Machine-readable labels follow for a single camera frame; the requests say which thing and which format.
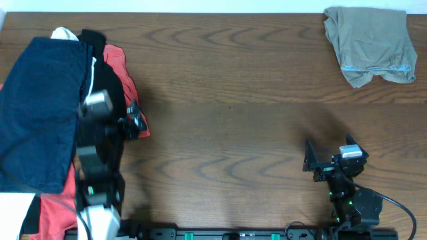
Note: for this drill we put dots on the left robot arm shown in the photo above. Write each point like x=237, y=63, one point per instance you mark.
x=99, y=184

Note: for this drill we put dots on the red orange shorts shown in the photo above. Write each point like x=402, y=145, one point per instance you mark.
x=123, y=73

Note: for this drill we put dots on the khaki cotton shorts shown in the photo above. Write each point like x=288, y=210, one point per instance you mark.
x=371, y=42

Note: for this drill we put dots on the white garment top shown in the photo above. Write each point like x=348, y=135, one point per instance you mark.
x=63, y=33

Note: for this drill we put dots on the white garment bottom left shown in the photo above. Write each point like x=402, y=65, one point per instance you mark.
x=14, y=207

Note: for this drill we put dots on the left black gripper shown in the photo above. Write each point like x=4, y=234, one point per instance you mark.
x=130, y=118

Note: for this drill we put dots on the white garment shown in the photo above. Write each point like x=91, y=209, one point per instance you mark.
x=14, y=207
x=63, y=33

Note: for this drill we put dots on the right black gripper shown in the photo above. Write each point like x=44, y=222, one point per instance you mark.
x=327, y=168

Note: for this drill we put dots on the navy blue shorts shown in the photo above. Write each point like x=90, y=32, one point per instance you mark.
x=39, y=102

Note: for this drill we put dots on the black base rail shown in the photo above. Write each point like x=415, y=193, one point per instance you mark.
x=291, y=234

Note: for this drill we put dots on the black shorts white stripe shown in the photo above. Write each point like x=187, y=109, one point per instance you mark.
x=103, y=76

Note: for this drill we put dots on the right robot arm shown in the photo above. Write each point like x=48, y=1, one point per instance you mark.
x=356, y=210

